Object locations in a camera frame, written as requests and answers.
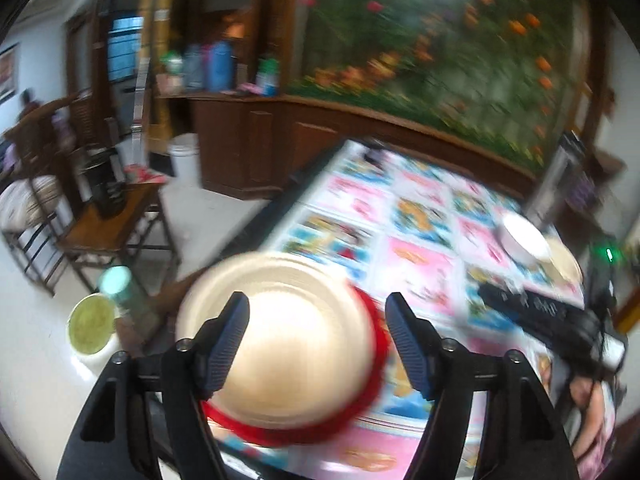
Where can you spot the person's right forearm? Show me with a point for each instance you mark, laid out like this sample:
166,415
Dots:
597,435

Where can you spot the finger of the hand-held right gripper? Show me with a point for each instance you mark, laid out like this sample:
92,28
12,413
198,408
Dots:
525,302
545,332

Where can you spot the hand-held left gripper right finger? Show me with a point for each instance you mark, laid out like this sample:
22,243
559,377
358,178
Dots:
407,345

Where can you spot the purple bottle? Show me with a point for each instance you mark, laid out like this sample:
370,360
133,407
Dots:
581,190

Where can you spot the cream ribbed plastic bowl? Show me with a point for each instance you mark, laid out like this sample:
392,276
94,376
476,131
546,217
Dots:
565,262
300,340

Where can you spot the pink cloth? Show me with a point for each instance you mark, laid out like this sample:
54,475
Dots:
247,89

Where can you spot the blue thermos flask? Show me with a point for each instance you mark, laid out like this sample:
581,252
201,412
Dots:
220,65

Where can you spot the dark wooden cabinet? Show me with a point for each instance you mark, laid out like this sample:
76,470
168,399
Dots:
250,145

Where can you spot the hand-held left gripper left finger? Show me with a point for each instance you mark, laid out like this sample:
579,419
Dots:
227,345

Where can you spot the green plastic bag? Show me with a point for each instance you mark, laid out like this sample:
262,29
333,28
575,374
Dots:
172,65

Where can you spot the white plastic bucket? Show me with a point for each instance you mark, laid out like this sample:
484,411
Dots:
184,157

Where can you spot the teal lidded cup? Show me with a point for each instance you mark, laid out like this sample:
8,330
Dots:
120,285

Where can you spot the grey-blue thermos flask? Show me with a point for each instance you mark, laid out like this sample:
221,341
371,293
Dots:
192,70

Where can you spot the white bowl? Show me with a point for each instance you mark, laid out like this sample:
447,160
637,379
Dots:
522,240

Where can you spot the green printed bottle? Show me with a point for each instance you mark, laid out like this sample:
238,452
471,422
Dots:
267,77

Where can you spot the stainless steel thermos jug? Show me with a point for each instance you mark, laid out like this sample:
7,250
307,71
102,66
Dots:
557,180

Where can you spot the blue barred window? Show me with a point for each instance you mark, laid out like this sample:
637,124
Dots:
122,47

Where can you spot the red scalloped glass plate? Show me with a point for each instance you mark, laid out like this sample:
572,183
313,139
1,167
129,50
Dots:
280,434

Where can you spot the green basin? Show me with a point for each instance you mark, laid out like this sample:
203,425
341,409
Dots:
92,330

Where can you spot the dark wooden chair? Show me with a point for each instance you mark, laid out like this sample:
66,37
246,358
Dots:
30,160

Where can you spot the black box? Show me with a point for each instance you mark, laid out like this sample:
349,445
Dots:
105,185

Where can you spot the colourful printed tablecloth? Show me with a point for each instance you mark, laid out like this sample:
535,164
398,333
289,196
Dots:
425,270

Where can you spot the mop with pink head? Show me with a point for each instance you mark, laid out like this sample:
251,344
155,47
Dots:
140,100

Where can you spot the framed wall picture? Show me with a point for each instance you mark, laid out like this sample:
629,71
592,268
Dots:
7,72

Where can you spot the small wooden side table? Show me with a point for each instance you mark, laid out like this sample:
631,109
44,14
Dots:
110,230

